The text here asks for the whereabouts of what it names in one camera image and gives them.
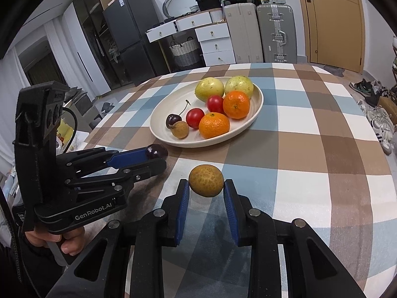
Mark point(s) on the person's left forearm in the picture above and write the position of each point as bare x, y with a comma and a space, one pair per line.
18, 270

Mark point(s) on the red cherry tomato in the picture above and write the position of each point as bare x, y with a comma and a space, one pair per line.
194, 118
215, 104

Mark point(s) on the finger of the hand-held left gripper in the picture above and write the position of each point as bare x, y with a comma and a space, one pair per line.
130, 158
149, 169

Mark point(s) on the woven laundry basket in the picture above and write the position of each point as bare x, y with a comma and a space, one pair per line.
184, 52

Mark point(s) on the white drawer cabinet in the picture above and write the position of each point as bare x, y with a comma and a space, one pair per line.
215, 45

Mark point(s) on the silver suitcase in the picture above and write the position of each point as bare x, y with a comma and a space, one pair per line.
276, 24

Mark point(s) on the checkered tablecloth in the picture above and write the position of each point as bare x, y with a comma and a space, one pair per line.
310, 130

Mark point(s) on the white curtain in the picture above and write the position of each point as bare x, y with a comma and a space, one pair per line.
62, 56

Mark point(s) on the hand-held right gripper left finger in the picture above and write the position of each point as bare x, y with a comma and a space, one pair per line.
181, 214

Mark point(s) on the wooden door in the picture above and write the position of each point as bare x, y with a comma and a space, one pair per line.
335, 21

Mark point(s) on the green citrus fruit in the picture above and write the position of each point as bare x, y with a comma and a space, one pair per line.
240, 83

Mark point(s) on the pile of sneakers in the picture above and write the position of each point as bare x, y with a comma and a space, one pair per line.
380, 124

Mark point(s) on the dark grey refrigerator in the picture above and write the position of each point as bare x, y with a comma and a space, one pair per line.
130, 31

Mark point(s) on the grey door mat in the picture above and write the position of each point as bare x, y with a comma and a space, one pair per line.
335, 71

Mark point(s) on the yellow round fruit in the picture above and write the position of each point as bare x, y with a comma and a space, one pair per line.
209, 88

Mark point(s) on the beige suitcase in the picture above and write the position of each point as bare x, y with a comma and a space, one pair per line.
243, 34

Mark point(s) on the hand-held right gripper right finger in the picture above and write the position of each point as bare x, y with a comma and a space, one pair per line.
231, 211

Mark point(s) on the white oval plate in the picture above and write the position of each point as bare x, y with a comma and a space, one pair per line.
164, 111

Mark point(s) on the brown longan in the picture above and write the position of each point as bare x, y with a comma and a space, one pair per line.
180, 129
206, 180

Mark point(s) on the dark cherry with stem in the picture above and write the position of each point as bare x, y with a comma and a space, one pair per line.
173, 120

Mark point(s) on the dark glass cabinet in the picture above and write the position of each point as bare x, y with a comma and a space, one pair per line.
90, 37

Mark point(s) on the white ribbed container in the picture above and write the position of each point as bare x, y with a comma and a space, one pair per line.
217, 15

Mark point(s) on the yellow snack bag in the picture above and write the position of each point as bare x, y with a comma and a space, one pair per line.
63, 130

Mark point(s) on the grey storage box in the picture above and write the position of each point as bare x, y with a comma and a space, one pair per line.
83, 104

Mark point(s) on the person's left hand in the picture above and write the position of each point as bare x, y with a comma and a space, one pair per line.
73, 242

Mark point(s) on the orange mandarin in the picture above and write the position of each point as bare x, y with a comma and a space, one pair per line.
236, 105
214, 125

